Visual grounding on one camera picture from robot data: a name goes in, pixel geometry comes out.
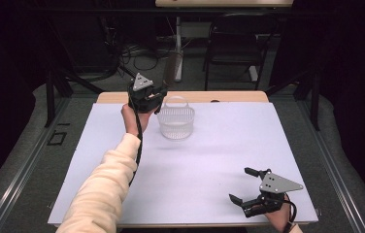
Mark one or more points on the black folding chair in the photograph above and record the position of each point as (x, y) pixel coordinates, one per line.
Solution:
(235, 48)

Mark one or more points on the wooden table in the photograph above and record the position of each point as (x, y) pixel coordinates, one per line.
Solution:
(203, 96)

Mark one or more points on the white plastic basket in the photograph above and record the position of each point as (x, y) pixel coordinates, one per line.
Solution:
(177, 121)

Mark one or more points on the black metal stand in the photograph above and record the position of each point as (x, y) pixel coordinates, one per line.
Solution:
(315, 103)
(50, 97)

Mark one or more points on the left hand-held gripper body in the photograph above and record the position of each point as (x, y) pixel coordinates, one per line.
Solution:
(142, 93)

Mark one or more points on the white table mat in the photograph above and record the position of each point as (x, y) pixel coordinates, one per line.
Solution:
(203, 168)

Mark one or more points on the wooden desk with white legs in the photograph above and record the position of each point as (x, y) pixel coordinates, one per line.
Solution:
(179, 39)

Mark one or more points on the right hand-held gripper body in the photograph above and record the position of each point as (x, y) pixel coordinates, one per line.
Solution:
(276, 191)

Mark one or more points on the person's left hand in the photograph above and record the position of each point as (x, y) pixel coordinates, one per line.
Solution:
(132, 119)

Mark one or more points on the person's right hand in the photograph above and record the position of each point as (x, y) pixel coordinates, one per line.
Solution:
(279, 218)

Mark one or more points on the aluminium floor rail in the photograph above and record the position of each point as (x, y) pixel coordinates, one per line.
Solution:
(336, 168)
(25, 168)

